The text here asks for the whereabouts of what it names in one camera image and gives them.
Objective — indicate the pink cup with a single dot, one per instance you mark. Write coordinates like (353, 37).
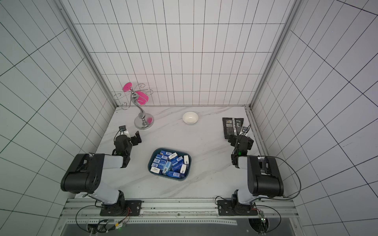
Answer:
(127, 87)
(142, 98)

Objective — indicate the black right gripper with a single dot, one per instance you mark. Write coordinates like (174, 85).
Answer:
(233, 139)

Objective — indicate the black snack bag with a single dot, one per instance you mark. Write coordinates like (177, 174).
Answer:
(232, 126)

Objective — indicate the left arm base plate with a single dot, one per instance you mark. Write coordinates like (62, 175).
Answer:
(125, 208)

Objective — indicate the pink cup lower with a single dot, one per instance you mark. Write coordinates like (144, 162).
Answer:
(142, 98)

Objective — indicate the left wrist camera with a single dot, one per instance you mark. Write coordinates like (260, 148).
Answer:
(122, 128)

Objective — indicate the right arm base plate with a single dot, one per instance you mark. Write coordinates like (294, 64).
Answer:
(226, 208)

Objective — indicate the white tissue pack in tray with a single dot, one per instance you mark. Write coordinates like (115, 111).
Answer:
(155, 170)

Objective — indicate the light blue tissue pack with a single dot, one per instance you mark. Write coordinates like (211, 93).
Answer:
(167, 168)

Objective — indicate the white bowl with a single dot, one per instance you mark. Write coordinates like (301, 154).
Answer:
(190, 117)

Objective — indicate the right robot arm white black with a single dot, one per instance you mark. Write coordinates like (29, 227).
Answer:
(263, 175)

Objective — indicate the teal storage tray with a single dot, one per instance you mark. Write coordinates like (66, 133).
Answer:
(161, 155)

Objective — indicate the blue tissue pack front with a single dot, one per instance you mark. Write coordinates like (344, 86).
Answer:
(173, 174)

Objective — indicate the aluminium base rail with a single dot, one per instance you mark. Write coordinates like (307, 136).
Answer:
(86, 212)

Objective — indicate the white tissue pack tray right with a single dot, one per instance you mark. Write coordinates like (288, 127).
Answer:
(183, 169)

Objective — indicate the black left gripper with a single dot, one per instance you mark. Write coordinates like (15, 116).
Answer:
(134, 140)

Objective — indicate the chrome cup holder stand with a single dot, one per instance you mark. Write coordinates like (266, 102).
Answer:
(144, 120)

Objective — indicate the pink cup upper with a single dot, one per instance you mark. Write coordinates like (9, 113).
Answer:
(127, 87)

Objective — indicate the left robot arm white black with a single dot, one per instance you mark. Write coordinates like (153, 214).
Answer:
(85, 173)

